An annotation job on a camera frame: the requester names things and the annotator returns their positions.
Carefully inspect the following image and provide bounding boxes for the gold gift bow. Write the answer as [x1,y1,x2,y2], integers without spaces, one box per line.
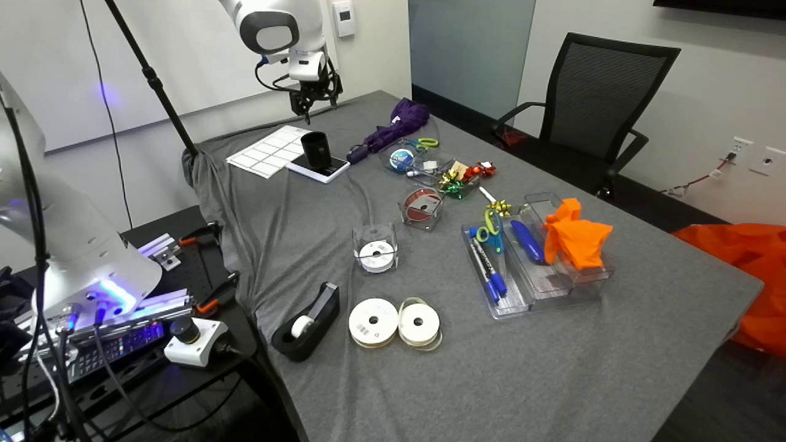
[477,185,515,221]

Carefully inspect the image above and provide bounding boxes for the black wall television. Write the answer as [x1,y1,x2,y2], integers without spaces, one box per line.
[651,0,786,22]

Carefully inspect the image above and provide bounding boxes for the clear case with red ribbon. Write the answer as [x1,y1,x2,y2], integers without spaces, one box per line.
[397,185,447,233]

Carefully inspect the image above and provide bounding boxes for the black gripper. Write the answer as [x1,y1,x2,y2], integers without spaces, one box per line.
[287,71,342,126]

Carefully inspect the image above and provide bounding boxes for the red gold green bows cluster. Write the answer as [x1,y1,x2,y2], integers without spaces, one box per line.
[436,157,499,202]

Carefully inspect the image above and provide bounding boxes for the orange plastic bag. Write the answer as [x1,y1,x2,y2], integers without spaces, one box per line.
[671,221,786,361]

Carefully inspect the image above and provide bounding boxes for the clear box with blue white ribbons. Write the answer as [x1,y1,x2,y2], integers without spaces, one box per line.
[385,146,444,183]

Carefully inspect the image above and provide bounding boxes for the black mug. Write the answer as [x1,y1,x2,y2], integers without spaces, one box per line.
[299,131,333,172]

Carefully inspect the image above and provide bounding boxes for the small cream ribbon spool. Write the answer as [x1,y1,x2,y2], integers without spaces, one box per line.
[396,296,444,357]

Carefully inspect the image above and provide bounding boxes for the thin black hanging cable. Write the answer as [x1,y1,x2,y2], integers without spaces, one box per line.
[76,0,138,232]

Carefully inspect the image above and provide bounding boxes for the white wall thermostat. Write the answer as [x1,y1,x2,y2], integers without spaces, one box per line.
[329,0,359,39]

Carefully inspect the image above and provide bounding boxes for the black mesh office chair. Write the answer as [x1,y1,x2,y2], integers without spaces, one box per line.
[489,33,683,204]

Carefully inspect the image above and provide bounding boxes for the gray table cloth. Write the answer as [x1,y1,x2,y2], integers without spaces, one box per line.
[178,89,765,442]

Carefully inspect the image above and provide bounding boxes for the robot control box with lights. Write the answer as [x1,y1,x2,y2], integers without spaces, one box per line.
[46,286,193,389]

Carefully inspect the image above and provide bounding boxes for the white label sheet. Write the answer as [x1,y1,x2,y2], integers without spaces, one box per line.
[223,123,314,183]

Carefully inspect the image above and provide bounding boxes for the thick blue marker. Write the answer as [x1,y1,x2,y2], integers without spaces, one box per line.
[509,216,547,265]

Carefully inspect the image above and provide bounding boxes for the black tripod pole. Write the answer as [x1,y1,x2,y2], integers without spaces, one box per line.
[104,0,201,157]

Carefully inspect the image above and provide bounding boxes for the black tape dispenser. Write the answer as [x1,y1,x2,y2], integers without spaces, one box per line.
[271,281,342,363]

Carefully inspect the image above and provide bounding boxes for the white wall outlet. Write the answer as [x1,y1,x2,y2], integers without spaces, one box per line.
[754,142,786,180]
[730,134,756,163]

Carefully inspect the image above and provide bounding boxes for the clear case with white ribbon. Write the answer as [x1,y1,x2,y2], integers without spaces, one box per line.
[352,227,402,278]

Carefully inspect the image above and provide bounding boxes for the blue capped pens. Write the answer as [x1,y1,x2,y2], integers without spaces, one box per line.
[466,235,511,308]

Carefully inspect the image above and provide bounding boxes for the clear plastic organizer tray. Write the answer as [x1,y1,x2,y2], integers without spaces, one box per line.
[462,193,613,321]

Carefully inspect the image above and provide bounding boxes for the large white ribbon spool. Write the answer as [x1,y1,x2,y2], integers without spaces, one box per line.
[345,296,402,355]

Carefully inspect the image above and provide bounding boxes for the orange tissue paper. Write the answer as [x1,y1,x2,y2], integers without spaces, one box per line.
[541,197,617,275]

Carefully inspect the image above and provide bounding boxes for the black equipment cart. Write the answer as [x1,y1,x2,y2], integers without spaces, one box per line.
[0,204,279,442]

